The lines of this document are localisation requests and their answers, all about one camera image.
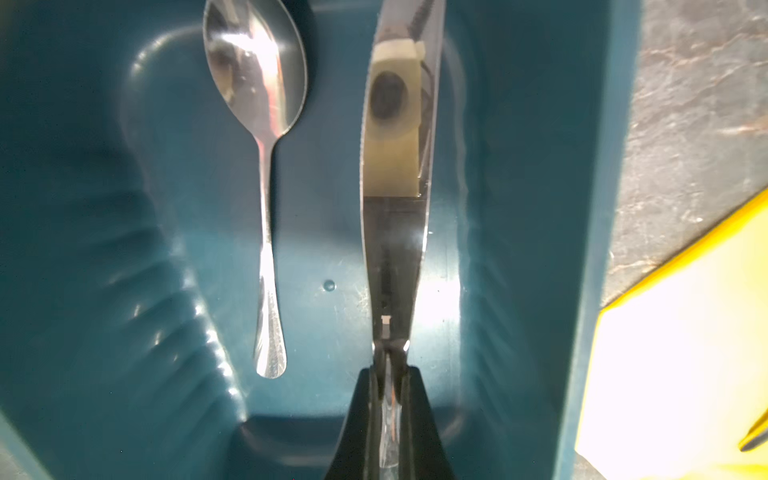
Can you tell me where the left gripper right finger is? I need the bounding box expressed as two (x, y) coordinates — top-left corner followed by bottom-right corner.
(398, 367), (455, 480)

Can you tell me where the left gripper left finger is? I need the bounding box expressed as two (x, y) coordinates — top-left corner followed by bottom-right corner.
(324, 368), (382, 480)

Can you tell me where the yellow paper napkin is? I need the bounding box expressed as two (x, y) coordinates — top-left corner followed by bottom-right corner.
(576, 194), (767, 479)

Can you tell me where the silver knife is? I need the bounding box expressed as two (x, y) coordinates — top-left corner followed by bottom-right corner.
(360, 1), (446, 479)

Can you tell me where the silver spoon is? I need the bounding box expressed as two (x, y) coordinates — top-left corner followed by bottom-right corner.
(203, 0), (309, 379)

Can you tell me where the silver fork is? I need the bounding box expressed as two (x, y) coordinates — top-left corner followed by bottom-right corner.
(739, 410), (768, 452)

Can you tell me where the dark teal plastic tray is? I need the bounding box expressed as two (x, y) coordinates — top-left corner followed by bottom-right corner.
(1, 1), (642, 479)

